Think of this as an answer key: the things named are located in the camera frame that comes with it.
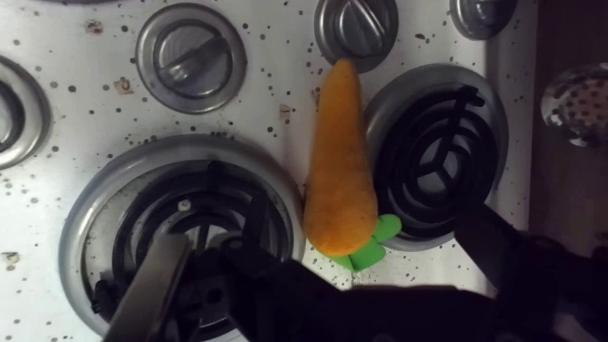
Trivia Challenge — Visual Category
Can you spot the front right black burner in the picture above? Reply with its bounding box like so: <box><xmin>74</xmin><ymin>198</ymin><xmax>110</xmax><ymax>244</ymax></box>
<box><xmin>59</xmin><ymin>136</ymin><xmax>304</xmax><ymax>335</ymax></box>

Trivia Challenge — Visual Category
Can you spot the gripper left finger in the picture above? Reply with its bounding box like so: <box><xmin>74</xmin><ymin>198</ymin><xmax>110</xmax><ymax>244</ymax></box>
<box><xmin>105</xmin><ymin>236</ymin><xmax>192</xmax><ymax>342</ymax></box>

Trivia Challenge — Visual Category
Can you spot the silver stove knob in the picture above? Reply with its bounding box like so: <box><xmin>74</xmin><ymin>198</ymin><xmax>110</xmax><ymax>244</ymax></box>
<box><xmin>135</xmin><ymin>3</ymin><xmax>247</xmax><ymax>115</ymax></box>
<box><xmin>450</xmin><ymin>0</ymin><xmax>519</xmax><ymax>41</ymax></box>
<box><xmin>314</xmin><ymin>0</ymin><xmax>399</xmax><ymax>73</ymax></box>

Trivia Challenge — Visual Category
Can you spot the front left black burner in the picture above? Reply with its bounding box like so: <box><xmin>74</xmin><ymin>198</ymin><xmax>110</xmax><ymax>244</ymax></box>
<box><xmin>0</xmin><ymin>58</ymin><xmax>51</xmax><ymax>170</ymax></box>

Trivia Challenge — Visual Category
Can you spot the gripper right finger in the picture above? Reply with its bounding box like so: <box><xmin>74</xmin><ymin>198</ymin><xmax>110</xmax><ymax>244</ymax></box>
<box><xmin>454</xmin><ymin>204</ymin><xmax>608</xmax><ymax>342</ymax></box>

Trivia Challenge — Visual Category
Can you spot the back right black burner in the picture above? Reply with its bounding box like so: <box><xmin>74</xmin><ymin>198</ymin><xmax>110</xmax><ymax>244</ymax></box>
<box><xmin>365</xmin><ymin>65</ymin><xmax>509</xmax><ymax>252</ymax></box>

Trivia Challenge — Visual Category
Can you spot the black burner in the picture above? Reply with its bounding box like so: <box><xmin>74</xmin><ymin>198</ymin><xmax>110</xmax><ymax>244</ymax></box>
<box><xmin>0</xmin><ymin>58</ymin><xmax>51</xmax><ymax>170</ymax></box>
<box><xmin>365</xmin><ymin>65</ymin><xmax>509</xmax><ymax>252</ymax></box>
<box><xmin>59</xmin><ymin>136</ymin><xmax>304</xmax><ymax>335</ymax></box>

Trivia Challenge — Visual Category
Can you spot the orange carrot plush toy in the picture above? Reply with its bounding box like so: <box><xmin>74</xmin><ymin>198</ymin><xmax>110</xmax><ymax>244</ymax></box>
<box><xmin>304</xmin><ymin>60</ymin><xmax>403</xmax><ymax>272</ymax></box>

